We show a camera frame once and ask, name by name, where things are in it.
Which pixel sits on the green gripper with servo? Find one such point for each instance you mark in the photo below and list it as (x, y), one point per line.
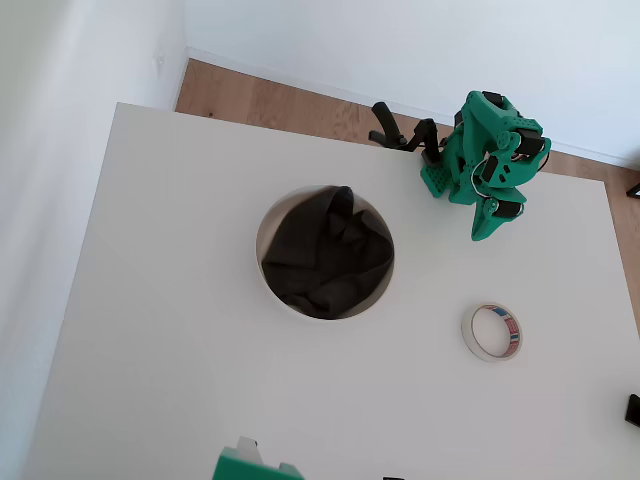
(495, 216)

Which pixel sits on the white masking tape roll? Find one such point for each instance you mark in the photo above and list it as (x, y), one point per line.
(466, 334)

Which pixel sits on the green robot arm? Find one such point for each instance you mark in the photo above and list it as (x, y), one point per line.
(480, 117)

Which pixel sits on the black trigger clamp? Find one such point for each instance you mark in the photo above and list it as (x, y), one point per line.
(392, 131)

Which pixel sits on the dark furniture foot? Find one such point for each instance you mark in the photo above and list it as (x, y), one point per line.
(635, 192)

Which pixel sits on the black crumpled cloth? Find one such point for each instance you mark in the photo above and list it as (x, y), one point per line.
(325, 255)

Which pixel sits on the black bag in table hole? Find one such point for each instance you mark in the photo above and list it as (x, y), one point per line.
(268, 220)

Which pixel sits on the black box-shaped device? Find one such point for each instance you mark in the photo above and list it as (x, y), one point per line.
(634, 410)

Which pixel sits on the white plastic piece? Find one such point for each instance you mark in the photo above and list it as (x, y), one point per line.
(247, 447)

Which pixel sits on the green printed plastic part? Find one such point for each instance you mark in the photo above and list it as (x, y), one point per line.
(240, 467)

